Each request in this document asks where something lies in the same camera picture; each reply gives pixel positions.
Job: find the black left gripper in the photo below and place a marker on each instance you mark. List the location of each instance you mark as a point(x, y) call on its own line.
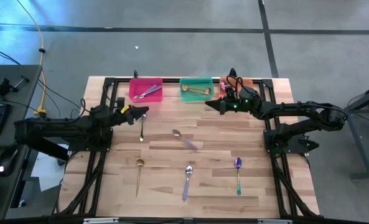
point(117, 114)

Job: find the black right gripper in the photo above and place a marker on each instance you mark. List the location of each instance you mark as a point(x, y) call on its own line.
point(246, 101)

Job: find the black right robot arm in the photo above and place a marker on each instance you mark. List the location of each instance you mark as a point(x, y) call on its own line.
point(296, 109)

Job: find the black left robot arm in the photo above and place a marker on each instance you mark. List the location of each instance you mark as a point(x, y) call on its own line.
point(63, 127)

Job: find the yellow tape label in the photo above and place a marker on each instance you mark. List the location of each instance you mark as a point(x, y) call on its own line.
point(125, 109)

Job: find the teal plastic bin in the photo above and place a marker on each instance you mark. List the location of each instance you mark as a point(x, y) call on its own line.
point(196, 99)

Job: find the orange plastic bin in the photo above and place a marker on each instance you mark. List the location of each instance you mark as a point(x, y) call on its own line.
point(223, 79)

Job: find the pink plastic bin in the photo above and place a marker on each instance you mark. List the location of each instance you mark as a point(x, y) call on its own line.
point(145, 82)

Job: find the large black table clamp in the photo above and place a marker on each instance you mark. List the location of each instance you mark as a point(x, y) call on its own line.
point(233, 73)

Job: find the small black table clamp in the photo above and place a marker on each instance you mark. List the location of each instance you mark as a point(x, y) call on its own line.
point(135, 74)

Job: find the long black floor tape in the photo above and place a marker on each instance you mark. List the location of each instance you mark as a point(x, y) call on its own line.
point(140, 30)

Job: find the short black floor tape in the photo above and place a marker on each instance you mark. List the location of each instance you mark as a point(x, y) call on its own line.
point(266, 31)

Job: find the black desk leg beam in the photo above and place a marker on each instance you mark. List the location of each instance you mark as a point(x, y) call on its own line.
point(47, 151)

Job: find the white paper sheet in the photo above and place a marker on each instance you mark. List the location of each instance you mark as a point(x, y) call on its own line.
point(47, 171)

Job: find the grey desk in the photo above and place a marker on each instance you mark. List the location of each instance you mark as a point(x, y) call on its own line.
point(16, 105)

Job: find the black computer mouse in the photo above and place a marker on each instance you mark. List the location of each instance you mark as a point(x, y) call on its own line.
point(8, 160)

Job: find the black clamp tool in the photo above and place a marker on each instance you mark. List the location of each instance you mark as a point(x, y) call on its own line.
point(2, 87)

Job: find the grey side stand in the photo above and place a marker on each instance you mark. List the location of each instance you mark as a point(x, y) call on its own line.
point(356, 137)

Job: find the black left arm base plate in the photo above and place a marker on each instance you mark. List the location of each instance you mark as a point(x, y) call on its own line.
point(87, 147)

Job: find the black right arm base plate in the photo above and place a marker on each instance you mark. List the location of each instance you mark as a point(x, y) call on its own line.
point(269, 146)

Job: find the silver edge bracket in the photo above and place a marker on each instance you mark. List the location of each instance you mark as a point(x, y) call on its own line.
point(274, 221)
point(100, 220)

